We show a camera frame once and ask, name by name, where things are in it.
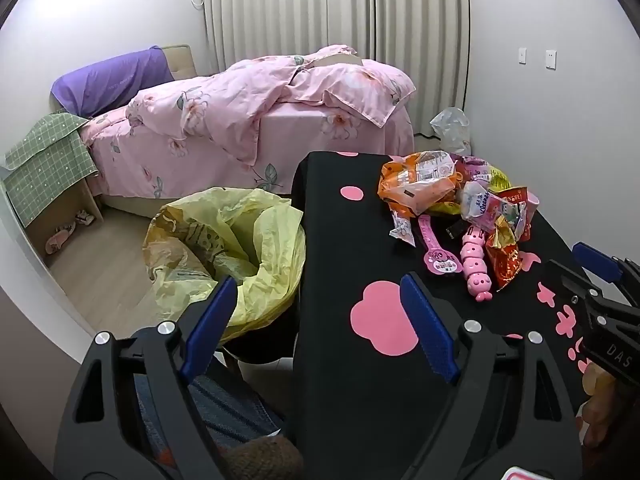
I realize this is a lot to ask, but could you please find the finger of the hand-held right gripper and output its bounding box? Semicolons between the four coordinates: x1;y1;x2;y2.
571;241;640;307
543;258;609;322

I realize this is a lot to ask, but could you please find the small white wrapper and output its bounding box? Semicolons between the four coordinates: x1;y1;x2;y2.
389;210;417;248

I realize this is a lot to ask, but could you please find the brown fuzzy cloth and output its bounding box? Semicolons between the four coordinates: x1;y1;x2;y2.
227;435;305;480

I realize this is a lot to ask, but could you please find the black pink-patterned tablecloth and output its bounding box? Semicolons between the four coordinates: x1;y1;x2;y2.
290;150;640;480

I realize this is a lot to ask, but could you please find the person's jeans leg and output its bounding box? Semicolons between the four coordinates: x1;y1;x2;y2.
132;350;301;480

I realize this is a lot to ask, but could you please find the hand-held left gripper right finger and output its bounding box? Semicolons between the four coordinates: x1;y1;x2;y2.
399;271;585;480

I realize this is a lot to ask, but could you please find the pink floral duvet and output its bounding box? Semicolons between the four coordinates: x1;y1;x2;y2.
80;45;417;201

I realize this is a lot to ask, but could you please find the pink caterpillar toy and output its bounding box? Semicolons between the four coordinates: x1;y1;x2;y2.
460;225;496;303

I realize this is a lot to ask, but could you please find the purple pillow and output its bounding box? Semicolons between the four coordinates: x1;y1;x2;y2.
51;46;176;117

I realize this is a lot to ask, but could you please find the pink snack packet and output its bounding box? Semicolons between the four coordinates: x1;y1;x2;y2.
452;156;496;183

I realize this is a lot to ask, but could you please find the bed with pink sheet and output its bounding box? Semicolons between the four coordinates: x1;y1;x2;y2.
80;105;415;216

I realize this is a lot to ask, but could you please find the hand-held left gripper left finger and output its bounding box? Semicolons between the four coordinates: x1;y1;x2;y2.
52;276;239;480

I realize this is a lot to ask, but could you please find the green checked cloth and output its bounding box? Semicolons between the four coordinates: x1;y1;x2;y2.
2;111;99;228

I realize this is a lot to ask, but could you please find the black trash bin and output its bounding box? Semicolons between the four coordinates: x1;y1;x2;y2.
219;310;301;365

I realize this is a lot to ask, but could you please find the yellow white snack packet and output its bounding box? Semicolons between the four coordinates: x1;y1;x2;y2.
425;200;463;217

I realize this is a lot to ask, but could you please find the pink floral pillow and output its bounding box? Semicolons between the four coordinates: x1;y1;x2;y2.
285;57;417;128

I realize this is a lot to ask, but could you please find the beige headboard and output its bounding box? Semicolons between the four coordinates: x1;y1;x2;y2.
160;44;196;81

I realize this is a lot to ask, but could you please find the red snack packet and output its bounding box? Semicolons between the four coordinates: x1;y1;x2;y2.
485;215;523;291

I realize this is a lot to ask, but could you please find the clear plastic bag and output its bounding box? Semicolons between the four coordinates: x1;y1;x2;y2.
430;106;472;156

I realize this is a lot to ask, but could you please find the cream fluted wardrobe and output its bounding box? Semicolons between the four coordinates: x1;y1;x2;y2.
202;0;472;156

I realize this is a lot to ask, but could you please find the person's right hand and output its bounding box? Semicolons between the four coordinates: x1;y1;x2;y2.
579;361;622;449

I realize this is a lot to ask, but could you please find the orange snack packet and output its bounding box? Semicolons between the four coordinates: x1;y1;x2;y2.
376;151;463;218

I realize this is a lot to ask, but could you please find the wooden nightstand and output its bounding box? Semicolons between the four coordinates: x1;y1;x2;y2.
25;172;105;258

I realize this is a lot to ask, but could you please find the white blue-print packet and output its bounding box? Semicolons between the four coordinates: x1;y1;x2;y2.
459;180;493;221

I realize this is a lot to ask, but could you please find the cardboard piece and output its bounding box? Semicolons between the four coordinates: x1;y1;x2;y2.
306;52;362;68

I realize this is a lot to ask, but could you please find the yellow plastic bin bag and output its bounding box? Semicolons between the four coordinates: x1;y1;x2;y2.
142;187;307;343

